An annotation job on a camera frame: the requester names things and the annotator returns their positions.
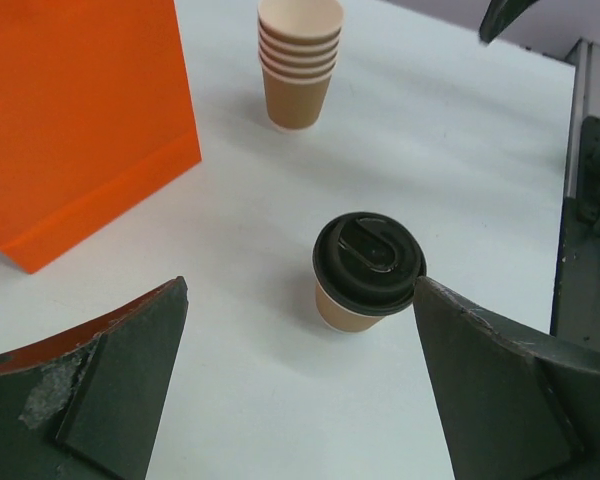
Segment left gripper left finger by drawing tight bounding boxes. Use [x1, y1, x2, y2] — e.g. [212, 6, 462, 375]
[0, 277, 188, 479]

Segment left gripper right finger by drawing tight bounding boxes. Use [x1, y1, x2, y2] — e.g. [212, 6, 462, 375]
[413, 277, 600, 479]

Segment single brown paper cup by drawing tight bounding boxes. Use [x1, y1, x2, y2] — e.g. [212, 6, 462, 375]
[315, 283, 385, 333]

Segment single black cup lid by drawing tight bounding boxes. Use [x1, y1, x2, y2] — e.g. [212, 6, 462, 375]
[312, 211, 427, 317]

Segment orange paper bag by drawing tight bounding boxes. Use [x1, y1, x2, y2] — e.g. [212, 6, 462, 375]
[0, 1, 201, 273]

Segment stack of brown paper cups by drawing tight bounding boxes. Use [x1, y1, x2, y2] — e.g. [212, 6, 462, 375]
[257, 0, 344, 131]

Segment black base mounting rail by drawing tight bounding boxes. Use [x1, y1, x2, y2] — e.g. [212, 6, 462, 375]
[550, 116, 600, 352]

